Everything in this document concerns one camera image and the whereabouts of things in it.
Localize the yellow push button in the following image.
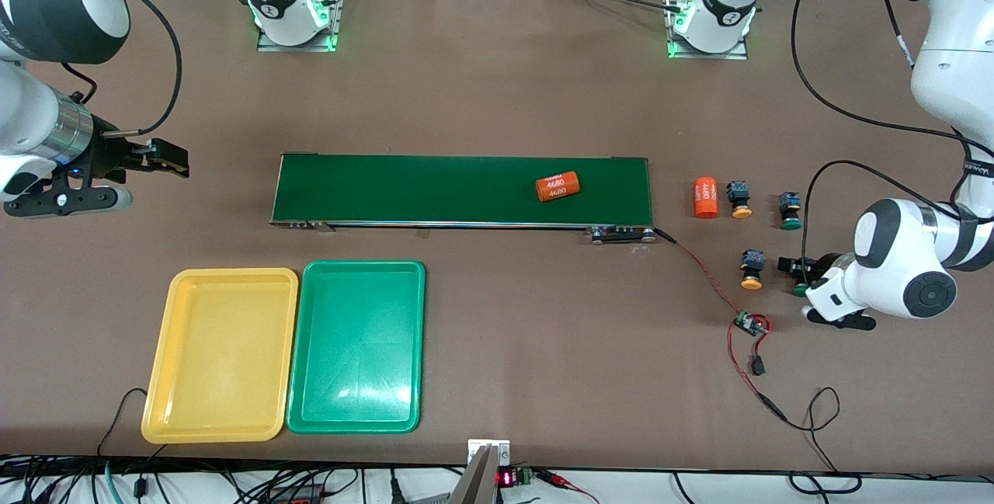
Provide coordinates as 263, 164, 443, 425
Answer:
739, 249, 766, 290
726, 181, 753, 220

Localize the orange 4680 battery cylinder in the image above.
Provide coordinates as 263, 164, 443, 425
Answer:
536, 171, 582, 203
693, 176, 718, 219

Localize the small circuit board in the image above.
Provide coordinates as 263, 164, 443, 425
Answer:
735, 310, 771, 338

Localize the yellow plastic tray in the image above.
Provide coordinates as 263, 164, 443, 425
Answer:
141, 268, 300, 444

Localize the green plastic tray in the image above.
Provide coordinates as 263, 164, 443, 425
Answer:
286, 259, 427, 434

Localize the green conveyor belt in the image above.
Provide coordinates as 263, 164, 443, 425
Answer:
269, 153, 657, 245

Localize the red clip lead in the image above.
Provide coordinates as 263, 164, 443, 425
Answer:
536, 469, 599, 504

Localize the grey metal bar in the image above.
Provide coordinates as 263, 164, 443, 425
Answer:
449, 446, 498, 504

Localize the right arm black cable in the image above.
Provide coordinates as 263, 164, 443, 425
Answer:
31, 0, 183, 136

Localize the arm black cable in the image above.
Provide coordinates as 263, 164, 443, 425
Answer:
791, 0, 994, 287
31, 0, 183, 136

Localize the thin black looped cable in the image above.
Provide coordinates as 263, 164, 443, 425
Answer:
780, 388, 841, 474

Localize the black cable loop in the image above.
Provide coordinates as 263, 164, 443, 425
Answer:
788, 471, 863, 495

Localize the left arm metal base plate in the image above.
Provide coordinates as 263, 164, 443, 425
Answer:
665, 0, 750, 61

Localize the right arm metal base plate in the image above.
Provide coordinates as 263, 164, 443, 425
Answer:
256, 0, 348, 53

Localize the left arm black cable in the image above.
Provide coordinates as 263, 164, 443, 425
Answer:
791, 0, 994, 287

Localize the small metal bracket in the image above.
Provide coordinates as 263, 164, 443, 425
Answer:
467, 439, 511, 466

